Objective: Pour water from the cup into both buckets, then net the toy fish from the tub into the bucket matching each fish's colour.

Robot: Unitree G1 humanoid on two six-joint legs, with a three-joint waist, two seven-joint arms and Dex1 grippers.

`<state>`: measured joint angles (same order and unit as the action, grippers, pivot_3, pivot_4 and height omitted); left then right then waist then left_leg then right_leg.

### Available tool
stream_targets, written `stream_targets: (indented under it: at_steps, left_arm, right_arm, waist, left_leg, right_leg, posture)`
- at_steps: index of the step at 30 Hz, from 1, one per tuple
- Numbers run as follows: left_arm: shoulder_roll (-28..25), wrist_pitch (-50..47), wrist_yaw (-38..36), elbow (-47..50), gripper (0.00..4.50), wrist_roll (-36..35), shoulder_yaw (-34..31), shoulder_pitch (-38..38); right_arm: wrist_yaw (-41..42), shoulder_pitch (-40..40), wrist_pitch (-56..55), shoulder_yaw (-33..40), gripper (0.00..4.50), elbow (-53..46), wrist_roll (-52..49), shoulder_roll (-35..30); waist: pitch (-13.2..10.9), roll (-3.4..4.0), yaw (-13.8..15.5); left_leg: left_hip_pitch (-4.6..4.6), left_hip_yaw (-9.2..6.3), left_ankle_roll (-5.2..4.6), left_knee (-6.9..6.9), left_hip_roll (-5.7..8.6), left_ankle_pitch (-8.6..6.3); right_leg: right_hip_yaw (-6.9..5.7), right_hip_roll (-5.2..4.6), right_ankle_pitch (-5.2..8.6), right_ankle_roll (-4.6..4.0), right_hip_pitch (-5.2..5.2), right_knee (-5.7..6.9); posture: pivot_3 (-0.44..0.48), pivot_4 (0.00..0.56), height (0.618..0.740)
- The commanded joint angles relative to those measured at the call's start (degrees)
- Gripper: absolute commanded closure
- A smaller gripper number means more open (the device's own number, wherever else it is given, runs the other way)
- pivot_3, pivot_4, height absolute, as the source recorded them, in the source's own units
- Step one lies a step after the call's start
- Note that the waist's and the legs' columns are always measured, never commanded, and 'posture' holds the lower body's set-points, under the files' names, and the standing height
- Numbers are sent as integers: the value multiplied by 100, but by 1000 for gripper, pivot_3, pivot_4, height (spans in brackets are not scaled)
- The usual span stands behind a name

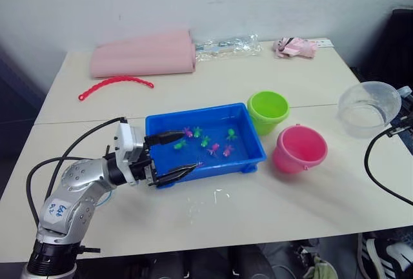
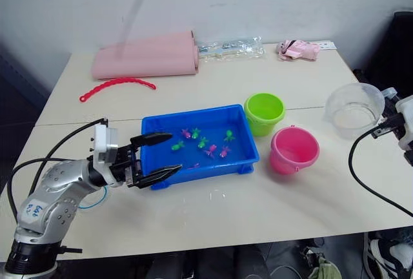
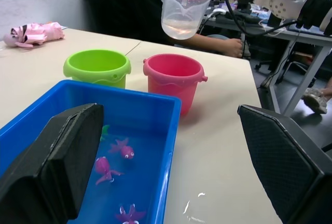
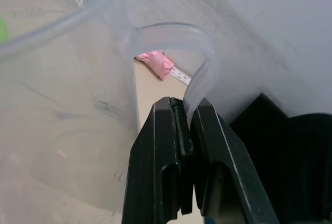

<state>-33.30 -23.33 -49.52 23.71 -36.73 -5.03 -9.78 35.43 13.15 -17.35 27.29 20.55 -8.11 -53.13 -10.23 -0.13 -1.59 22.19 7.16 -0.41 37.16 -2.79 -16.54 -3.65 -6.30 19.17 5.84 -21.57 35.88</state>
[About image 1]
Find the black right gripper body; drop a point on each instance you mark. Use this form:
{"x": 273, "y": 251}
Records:
{"x": 402, "y": 127}

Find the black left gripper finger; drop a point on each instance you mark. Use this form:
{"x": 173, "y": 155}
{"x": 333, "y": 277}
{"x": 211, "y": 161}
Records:
{"x": 164, "y": 138}
{"x": 177, "y": 174}

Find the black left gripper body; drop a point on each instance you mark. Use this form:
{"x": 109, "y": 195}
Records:
{"x": 142, "y": 164}

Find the clear plastic cup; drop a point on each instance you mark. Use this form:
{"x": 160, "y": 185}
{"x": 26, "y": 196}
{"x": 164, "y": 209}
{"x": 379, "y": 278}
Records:
{"x": 364, "y": 120}

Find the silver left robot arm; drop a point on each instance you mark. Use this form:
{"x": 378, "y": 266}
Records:
{"x": 74, "y": 188}

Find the green toy fish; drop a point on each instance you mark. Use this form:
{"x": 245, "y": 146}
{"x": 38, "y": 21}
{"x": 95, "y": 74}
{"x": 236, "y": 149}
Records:
{"x": 197, "y": 131}
{"x": 230, "y": 134}
{"x": 180, "y": 145}
{"x": 205, "y": 141}

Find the pink toy fish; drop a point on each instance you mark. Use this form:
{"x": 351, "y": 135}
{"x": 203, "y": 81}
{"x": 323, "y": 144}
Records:
{"x": 227, "y": 151}
{"x": 213, "y": 149}
{"x": 188, "y": 132}

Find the blue plastic tub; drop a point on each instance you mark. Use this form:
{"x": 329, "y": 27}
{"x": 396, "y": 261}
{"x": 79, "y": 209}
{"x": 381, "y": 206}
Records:
{"x": 245, "y": 150}

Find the pink plastic bucket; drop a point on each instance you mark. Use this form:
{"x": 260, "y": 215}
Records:
{"x": 300, "y": 146}

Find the green plastic bucket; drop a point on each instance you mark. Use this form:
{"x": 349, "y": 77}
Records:
{"x": 267, "y": 104}

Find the black chair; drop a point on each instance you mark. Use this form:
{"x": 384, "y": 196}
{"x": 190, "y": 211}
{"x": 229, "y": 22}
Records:
{"x": 390, "y": 49}

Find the pink foam mat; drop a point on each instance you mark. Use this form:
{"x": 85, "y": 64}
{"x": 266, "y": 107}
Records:
{"x": 142, "y": 54}

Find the clear plastic bag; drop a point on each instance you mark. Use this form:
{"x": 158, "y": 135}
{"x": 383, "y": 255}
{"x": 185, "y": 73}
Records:
{"x": 226, "y": 48}

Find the white paper strip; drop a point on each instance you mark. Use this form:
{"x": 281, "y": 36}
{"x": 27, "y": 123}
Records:
{"x": 323, "y": 44}

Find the black white-striped sneaker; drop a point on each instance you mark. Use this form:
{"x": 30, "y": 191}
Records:
{"x": 384, "y": 253}

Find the crumpled pink packaging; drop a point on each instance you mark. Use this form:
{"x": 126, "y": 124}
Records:
{"x": 295, "y": 48}

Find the grey green shoe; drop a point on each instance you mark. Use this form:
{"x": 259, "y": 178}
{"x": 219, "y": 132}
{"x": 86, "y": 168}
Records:
{"x": 317, "y": 264}

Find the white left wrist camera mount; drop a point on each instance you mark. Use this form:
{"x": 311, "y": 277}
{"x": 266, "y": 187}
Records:
{"x": 124, "y": 140}

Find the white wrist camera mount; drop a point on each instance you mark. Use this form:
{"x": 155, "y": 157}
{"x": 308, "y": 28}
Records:
{"x": 124, "y": 140}
{"x": 405, "y": 92}

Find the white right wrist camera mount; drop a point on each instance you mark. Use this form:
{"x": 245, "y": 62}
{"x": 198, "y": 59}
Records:
{"x": 405, "y": 92}

